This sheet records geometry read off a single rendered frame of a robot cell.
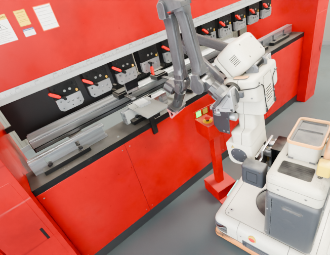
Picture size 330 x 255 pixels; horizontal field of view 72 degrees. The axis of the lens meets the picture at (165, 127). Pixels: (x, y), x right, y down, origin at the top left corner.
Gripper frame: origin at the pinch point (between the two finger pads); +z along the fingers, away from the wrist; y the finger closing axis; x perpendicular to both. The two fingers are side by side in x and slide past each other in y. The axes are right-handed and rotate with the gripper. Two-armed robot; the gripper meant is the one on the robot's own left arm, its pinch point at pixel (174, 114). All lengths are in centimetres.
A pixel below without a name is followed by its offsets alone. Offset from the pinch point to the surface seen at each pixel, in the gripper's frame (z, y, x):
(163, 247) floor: 91, 38, 41
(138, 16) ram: -33, -21, -53
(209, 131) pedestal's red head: 18.7, -22.3, 18.8
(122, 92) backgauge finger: 24, -8, -54
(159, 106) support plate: 7.1, -4.3, -14.8
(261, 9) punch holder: -21, -151, -17
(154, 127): 25.7, -1.1, -13.2
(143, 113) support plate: 8.9, 6.6, -18.3
